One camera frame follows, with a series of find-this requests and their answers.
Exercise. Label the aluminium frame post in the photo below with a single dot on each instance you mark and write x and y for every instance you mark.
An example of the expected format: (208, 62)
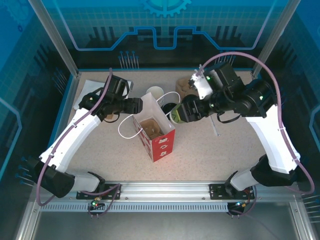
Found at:
(59, 42)
(268, 42)

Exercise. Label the red and white paper bag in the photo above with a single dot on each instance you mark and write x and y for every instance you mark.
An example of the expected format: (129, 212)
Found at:
(163, 147)

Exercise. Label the brown pulp cup carrier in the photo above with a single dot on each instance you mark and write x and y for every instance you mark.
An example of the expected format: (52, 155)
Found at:
(151, 127)

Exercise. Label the stack of white napkins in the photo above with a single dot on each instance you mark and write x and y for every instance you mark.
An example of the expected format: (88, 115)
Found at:
(87, 87)

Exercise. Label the white straw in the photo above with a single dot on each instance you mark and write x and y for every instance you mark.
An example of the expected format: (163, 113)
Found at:
(201, 68)
(215, 126)

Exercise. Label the aluminium mounting rail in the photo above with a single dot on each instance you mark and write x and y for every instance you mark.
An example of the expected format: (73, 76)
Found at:
(165, 190)

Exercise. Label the small LED circuit board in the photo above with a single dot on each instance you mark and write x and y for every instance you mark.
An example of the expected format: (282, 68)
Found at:
(95, 203)
(241, 204)

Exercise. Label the green paper coffee cup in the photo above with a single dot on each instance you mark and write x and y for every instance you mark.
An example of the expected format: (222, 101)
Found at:
(175, 117)

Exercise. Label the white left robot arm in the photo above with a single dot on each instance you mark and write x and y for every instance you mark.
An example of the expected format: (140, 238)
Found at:
(65, 140)

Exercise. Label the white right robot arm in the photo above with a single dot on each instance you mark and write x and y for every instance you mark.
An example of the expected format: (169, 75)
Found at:
(270, 135)

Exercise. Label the stack of green paper cups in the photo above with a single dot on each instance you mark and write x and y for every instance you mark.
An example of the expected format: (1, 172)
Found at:
(154, 91)

